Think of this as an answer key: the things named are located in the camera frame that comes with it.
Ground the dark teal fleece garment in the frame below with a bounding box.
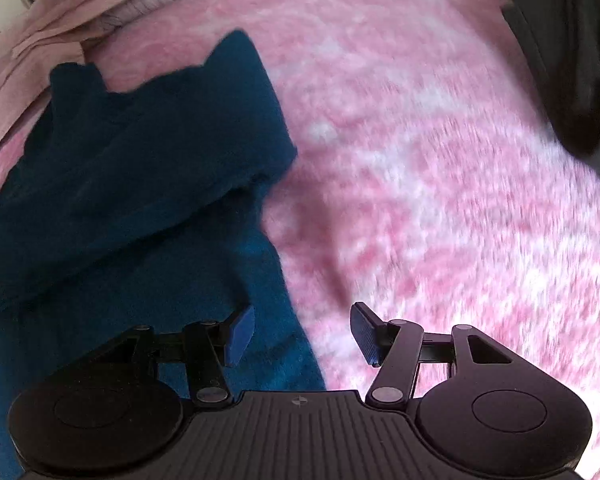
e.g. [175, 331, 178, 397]
[0, 30, 329, 480]

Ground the dark grey cloth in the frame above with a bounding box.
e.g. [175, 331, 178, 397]
[500, 0, 600, 187]

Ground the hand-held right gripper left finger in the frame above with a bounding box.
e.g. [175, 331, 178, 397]
[106, 305, 256, 407]

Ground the pink fluffy blanket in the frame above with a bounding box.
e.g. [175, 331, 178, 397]
[0, 0, 600, 480]

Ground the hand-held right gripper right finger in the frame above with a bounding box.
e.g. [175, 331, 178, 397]
[349, 302, 520, 406]

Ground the light pink quilt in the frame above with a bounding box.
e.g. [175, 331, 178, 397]
[0, 0, 217, 171]

